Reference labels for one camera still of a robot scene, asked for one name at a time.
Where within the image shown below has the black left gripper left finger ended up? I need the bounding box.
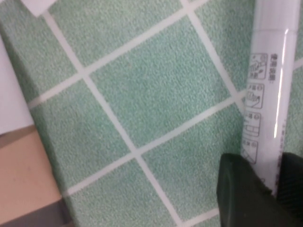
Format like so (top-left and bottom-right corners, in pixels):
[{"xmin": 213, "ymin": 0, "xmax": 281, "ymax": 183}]
[{"xmin": 215, "ymin": 153, "xmax": 299, "ymax": 227}]

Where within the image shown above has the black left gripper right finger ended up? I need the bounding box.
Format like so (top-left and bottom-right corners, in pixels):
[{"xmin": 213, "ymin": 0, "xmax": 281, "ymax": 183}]
[{"xmin": 276, "ymin": 152, "xmax": 303, "ymax": 220}]

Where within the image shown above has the all white marker pen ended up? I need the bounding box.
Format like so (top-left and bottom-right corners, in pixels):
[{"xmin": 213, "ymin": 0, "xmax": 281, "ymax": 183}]
[{"xmin": 240, "ymin": 0, "xmax": 301, "ymax": 197}]

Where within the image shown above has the green checked tablecloth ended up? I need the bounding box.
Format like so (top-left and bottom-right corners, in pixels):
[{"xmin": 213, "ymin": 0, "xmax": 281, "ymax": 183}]
[{"xmin": 0, "ymin": 0, "xmax": 303, "ymax": 227}]

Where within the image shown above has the AgileX office photo brochure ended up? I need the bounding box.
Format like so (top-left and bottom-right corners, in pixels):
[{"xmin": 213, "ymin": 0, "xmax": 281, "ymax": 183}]
[{"xmin": 0, "ymin": 30, "xmax": 71, "ymax": 227}]

